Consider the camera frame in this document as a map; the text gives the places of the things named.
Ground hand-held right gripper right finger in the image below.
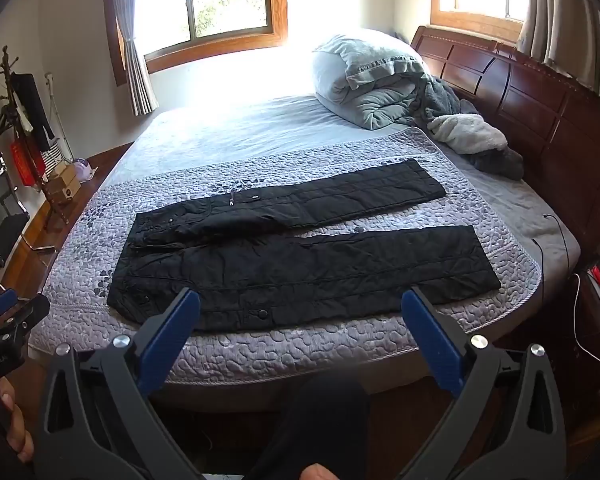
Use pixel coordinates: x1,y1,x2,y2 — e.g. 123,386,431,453
401,286,568,480

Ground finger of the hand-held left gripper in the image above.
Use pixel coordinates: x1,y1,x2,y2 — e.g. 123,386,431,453
0,287,51,335

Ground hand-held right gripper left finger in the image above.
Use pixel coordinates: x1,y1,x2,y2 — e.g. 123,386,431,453
35,287,203,480

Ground black quilted pants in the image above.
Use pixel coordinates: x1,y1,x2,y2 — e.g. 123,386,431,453
106,158,502,333

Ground person's left hand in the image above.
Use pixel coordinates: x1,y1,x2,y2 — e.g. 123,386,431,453
0,377,35,463

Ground purple-grey quilted bed cover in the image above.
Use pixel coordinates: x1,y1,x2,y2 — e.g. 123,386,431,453
27,127,543,386

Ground red hanging bag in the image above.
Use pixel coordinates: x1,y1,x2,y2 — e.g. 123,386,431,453
10,140,46,188

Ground person's leg in black trousers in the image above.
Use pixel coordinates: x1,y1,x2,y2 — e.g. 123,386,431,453
245,372,371,480

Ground person's bare foot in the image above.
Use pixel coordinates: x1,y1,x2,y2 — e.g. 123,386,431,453
300,464,341,480

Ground white fleece garment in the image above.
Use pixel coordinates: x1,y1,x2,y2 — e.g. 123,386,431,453
426,114,508,155

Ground white metal rack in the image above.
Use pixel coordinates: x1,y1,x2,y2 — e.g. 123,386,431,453
45,72,75,163

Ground black hanging garment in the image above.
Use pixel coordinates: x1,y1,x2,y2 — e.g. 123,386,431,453
11,74,56,153

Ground bed with grey-blue sheet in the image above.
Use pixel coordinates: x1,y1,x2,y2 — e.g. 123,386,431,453
27,92,581,411

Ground dark grey fleece blanket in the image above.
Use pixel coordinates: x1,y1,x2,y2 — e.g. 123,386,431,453
415,72,525,181

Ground wooden coat rack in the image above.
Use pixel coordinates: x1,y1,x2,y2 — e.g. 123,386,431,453
0,45,68,226

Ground beige curtain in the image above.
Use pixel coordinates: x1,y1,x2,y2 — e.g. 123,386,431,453
517,0,600,106
111,0,159,117

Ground folded pale blue duvet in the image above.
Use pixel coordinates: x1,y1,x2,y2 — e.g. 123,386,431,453
311,35,433,131

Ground dark wooden headboard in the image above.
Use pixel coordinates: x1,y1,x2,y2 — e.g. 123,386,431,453
410,25,600,261

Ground large wooden framed window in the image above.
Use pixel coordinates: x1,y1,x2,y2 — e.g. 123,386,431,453
104,0,288,73

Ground black chrome frame chair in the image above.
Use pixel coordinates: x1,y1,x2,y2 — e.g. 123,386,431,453
0,152,31,291

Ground white cable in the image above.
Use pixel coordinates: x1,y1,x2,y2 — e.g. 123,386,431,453
572,272,600,368

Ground black cable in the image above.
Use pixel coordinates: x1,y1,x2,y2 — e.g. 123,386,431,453
530,214,573,301

